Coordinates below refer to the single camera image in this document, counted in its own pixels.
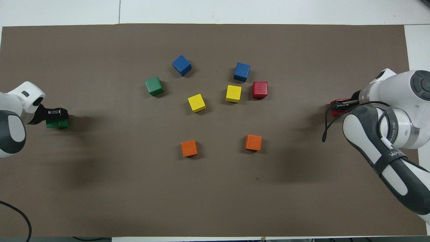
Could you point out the yellow wooden cube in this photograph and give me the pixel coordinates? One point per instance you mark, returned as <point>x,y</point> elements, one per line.
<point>196,102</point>
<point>233,93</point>

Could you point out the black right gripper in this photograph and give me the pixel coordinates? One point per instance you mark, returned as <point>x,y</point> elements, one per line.
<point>356,97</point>

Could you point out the brown table mat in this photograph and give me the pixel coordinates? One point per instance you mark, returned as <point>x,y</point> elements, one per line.
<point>215,188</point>

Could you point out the orange wooden cube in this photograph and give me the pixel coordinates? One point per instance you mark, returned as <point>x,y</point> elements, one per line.
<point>188,148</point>
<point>253,142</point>

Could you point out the red wooden cube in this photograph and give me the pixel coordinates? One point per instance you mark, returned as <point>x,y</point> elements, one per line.
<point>259,89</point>
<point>336,113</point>

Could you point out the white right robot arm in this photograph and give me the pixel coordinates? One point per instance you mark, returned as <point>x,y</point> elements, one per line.
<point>403,87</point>

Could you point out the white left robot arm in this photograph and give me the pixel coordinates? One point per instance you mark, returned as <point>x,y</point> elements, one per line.
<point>10,107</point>

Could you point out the green wooden cube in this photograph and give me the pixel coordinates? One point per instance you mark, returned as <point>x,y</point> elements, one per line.
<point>154,85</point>
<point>57,124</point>

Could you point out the blue wooden cube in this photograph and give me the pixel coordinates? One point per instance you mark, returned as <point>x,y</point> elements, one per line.
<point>242,71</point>
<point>181,65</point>

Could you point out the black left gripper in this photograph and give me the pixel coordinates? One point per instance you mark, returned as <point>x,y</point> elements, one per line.
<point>41,116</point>

